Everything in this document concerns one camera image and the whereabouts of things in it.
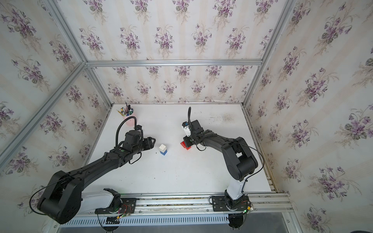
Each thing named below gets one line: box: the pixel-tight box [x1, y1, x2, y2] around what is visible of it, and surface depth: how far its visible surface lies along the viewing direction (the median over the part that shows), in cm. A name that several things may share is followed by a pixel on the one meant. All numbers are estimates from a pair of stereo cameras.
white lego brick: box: [158, 143, 167, 153], surface depth 88 cm
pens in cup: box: [116, 100, 135, 117], surface depth 103 cm
